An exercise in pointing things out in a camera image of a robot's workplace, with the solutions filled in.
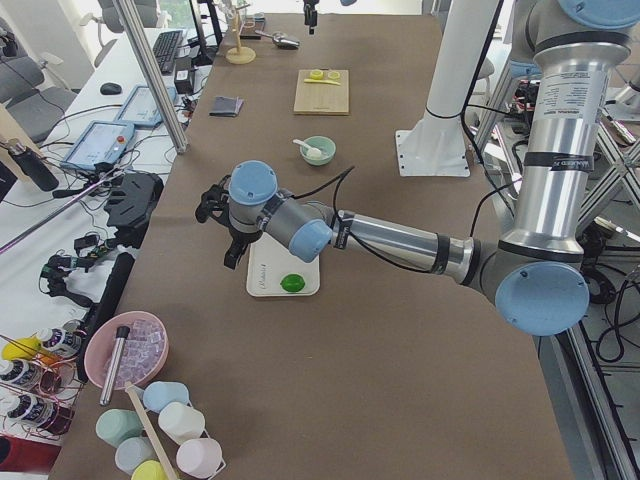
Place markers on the mint green ceramic bowl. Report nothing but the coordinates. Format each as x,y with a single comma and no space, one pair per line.
324,144

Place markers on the metal scoop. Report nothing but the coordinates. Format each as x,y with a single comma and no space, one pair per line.
281,40

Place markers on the upper blue teach pendant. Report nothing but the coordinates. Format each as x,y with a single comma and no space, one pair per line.
100,142

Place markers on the metal muddler rod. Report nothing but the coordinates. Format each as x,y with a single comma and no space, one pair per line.
121,337

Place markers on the aluminium frame post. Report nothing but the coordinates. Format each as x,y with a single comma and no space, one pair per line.
133,27

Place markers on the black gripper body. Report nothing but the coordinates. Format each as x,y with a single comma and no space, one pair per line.
238,238
310,10

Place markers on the wooden mug tree stand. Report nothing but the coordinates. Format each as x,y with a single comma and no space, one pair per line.
239,54

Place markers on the folded grey purple cloth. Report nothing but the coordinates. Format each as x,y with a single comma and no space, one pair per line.
223,106

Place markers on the yellow lemon toy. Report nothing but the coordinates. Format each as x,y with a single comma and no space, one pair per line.
24,348

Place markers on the black keyboard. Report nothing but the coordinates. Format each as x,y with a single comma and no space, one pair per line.
165,49

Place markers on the beige plastic tray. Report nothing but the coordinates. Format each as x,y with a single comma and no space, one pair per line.
269,262

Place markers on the black computer mouse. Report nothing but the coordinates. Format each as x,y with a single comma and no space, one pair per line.
110,88

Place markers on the wooden cutting board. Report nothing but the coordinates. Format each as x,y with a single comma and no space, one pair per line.
319,99

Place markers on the white plastic spoon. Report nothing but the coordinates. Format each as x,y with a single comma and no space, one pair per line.
303,145

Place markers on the yellow plastic knife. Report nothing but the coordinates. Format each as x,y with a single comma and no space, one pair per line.
321,81

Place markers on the black water bottle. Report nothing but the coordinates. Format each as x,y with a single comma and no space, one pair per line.
32,165

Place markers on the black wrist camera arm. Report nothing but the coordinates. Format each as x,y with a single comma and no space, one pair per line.
214,203

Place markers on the pink bowl with ice cubes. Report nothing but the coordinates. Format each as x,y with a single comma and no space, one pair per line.
145,351

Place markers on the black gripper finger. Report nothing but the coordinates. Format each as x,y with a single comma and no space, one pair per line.
233,255
311,21

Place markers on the green lime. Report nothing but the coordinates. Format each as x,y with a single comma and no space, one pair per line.
293,283

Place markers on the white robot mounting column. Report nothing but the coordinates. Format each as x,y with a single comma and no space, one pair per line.
435,147

